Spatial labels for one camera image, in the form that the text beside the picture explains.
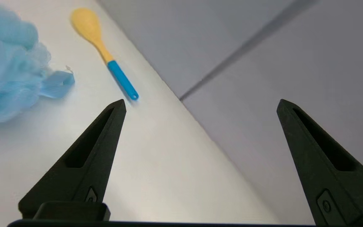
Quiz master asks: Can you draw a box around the light blue mesh bath sponge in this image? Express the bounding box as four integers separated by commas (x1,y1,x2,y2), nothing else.
0,6,75,127

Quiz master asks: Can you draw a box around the yellow spoon with blue handle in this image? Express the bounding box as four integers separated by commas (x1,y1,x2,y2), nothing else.
70,8,139,101

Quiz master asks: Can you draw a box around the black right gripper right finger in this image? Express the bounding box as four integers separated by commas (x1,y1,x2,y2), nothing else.
277,99,363,226

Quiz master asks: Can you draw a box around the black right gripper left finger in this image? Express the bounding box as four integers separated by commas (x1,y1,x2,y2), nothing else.
18,99,127,221

